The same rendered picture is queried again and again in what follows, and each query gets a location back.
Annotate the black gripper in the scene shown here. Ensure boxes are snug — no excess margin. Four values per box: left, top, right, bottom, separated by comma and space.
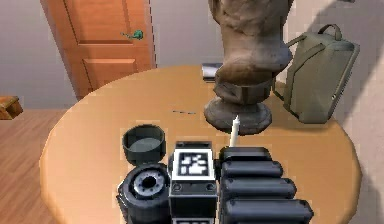
116, 162, 172, 224

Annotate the black round bowl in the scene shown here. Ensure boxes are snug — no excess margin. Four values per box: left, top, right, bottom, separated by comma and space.
121, 123, 167, 167

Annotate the round wooden table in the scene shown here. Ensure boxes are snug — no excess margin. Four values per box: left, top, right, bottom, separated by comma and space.
39, 64, 363, 224

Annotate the white candle stick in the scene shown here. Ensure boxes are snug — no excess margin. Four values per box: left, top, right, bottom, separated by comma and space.
229, 114, 241, 148

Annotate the orange wooden room door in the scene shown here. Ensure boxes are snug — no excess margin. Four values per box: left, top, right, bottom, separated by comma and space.
39, 0, 158, 101

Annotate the brown wooden furniture corner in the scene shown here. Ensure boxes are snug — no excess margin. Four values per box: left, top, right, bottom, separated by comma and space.
0, 95, 24, 121

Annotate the brown stone bust statue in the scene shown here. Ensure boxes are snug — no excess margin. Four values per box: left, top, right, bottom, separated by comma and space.
203, 0, 296, 136

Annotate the olive green backpack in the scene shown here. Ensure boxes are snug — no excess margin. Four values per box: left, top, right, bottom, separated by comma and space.
272, 23, 361, 125

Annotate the green door handle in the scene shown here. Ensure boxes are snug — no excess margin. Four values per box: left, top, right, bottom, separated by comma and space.
120, 29, 145, 41

